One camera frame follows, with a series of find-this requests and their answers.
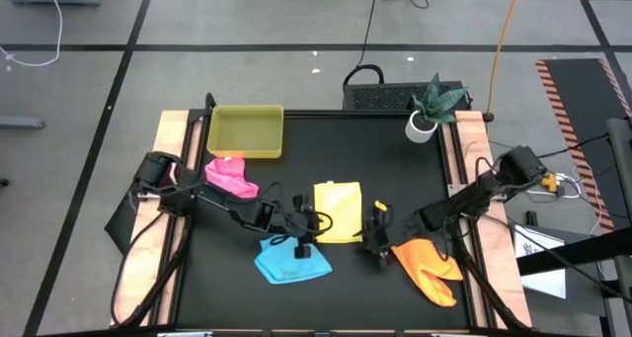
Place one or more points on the black computer case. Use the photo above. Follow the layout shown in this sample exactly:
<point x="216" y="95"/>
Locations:
<point x="380" y="97"/>

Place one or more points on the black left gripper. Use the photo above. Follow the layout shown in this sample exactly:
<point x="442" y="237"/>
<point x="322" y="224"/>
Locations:
<point x="298" y="223"/>

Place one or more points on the yellow microfiber towel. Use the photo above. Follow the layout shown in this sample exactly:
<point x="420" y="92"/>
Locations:
<point x="338" y="211"/>

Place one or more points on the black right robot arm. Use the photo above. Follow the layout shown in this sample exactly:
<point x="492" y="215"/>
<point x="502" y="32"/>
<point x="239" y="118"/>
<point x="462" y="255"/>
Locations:
<point x="469" y="198"/>

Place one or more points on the black hazard-striped floor mat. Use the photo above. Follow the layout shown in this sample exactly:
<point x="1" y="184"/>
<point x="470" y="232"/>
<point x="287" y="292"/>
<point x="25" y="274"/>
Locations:
<point x="577" y="95"/>

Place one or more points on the black frame beam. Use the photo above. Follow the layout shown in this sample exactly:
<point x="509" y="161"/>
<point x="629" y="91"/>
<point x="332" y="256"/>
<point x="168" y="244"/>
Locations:
<point x="573" y="253"/>

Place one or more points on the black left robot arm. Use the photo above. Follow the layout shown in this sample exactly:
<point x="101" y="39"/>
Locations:
<point x="222" y="203"/>

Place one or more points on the pink microfiber towel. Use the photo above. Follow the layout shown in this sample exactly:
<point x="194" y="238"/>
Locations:
<point x="229" y="176"/>

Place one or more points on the blue microfiber towel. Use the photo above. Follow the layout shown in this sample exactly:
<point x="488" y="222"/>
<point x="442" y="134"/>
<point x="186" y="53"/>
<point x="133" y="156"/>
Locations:
<point x="284" y="270"/>

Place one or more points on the small black clip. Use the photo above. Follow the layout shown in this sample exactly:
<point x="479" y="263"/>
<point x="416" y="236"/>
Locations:
<point x="531" y="217"/>

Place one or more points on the white printed paper sheet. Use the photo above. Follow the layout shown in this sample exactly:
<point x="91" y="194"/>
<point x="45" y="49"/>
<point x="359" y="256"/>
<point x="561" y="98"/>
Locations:
<point x="543" y="282"/>

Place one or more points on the grey metal post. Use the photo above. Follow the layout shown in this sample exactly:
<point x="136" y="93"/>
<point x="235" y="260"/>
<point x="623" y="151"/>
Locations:
<point x="621" y="179"/>

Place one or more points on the orange microfiber towel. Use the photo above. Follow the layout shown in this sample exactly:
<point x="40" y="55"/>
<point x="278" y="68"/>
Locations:
<point x="427" y="273"/>

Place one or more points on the snake plant in white pot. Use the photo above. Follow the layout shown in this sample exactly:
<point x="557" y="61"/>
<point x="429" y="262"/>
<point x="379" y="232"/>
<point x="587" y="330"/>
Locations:
<point x="420" y="129"/>

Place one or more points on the yellow translucent plastic bin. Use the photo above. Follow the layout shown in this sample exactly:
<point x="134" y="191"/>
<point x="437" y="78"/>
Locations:
<point x="245" y="132"/>

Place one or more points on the yellow power adapter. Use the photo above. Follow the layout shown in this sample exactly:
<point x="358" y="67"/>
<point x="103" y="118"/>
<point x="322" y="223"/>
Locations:
<point x="548" y="181"/>

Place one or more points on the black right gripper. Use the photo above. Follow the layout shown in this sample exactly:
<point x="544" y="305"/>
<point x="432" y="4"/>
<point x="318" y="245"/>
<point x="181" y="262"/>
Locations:
<point x="392" y="233"/>

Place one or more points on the black aluminium table frame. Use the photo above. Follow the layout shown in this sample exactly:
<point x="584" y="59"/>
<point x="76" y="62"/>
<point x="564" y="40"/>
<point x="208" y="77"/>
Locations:
<point x="345" y="114"/>

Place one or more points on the light wooden table side board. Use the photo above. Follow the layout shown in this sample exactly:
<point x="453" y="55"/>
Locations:
<point x="471" y="129"/>
<point x="173" y="124"/>

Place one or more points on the grey metal bar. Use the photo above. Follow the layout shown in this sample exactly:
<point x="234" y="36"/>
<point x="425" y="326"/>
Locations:
<point x="22" y="123"/>

